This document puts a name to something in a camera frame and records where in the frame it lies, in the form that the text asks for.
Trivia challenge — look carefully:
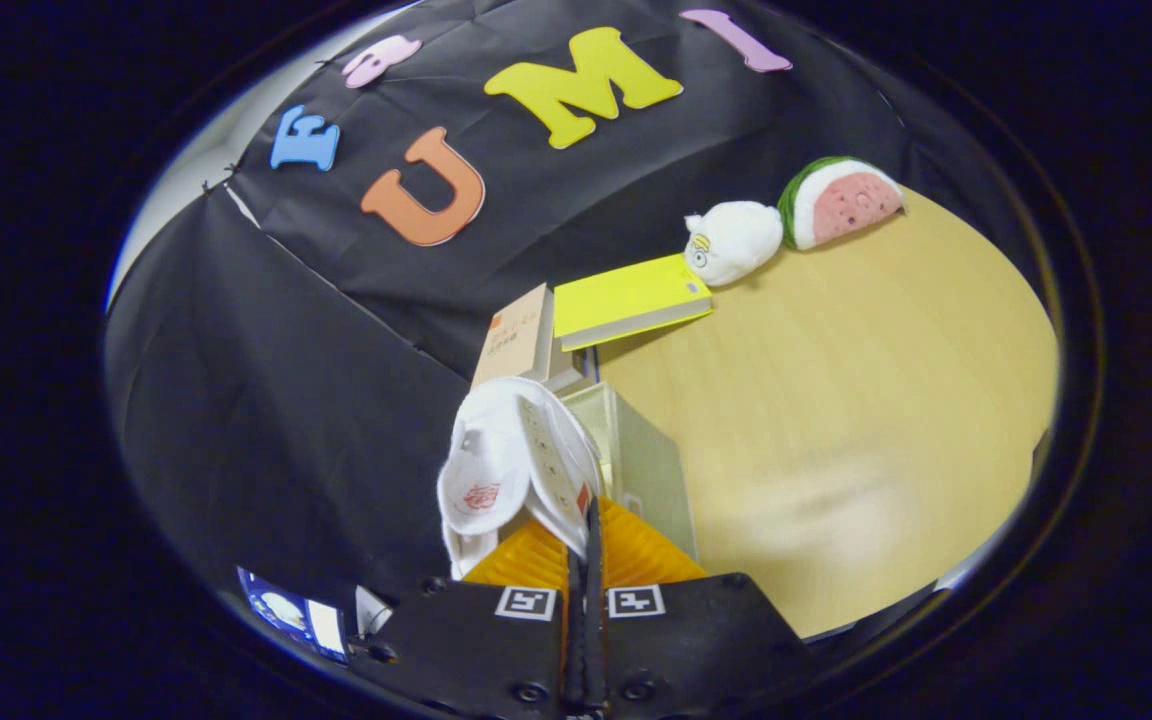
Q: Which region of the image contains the pale green storage box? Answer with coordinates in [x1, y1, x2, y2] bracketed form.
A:
[558, 382, 699, 561]

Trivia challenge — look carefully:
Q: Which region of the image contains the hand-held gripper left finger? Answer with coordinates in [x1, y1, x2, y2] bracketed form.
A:
[361, 515, 587, 720]

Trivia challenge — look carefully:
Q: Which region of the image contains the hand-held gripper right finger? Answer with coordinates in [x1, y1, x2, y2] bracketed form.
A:
[586, 496, 822, 720]

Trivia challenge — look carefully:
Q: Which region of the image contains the watermelon slice plush toy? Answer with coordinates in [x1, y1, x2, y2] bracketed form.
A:
[777, 156, 906, 251]

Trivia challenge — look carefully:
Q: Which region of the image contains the yellow book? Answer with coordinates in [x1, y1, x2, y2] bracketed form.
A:
[553, 253, 714, 352]

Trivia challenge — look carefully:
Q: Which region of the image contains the black backdrop cloth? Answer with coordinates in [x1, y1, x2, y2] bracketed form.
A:
[104, 0, 1037, 601]

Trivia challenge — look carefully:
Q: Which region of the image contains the beige book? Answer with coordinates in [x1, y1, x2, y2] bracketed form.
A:
[471, 283, 557, 391]

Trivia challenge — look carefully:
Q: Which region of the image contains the white plush toy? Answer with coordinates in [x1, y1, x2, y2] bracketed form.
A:
[684, 201, 785, 288]

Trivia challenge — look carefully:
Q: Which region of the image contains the white book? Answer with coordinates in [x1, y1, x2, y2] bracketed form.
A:
[546, 340, 599, 393]

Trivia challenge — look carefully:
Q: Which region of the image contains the white canvas shoe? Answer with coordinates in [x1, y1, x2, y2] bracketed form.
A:
[436, 376, 605, 581]

